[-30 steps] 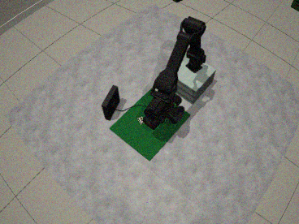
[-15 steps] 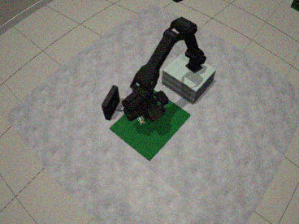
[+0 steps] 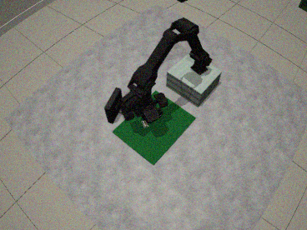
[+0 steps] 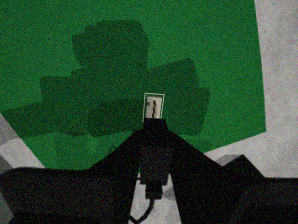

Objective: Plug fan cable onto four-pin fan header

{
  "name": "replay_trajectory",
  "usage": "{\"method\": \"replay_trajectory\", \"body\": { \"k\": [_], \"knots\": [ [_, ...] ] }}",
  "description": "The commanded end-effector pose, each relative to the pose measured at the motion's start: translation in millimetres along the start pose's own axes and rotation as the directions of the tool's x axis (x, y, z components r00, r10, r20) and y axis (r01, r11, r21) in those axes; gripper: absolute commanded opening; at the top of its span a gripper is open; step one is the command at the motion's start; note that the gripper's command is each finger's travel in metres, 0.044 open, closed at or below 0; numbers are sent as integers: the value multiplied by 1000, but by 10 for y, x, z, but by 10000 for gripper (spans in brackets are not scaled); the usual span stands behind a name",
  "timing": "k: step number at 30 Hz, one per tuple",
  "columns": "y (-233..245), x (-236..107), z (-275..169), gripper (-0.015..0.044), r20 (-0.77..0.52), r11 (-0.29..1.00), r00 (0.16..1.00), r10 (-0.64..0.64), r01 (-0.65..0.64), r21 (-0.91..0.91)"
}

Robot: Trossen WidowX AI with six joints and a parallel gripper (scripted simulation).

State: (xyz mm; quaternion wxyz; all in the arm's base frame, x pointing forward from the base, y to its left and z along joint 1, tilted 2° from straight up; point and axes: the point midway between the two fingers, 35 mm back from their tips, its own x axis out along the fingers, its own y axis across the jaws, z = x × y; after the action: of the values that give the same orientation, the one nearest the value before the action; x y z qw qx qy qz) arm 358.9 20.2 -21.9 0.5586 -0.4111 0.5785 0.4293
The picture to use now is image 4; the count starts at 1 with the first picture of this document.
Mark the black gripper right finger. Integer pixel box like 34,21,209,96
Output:
169,131,298,224

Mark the green circuit board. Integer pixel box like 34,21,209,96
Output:
0,0,266,170

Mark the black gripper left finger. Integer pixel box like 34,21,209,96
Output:
0,129,143,224

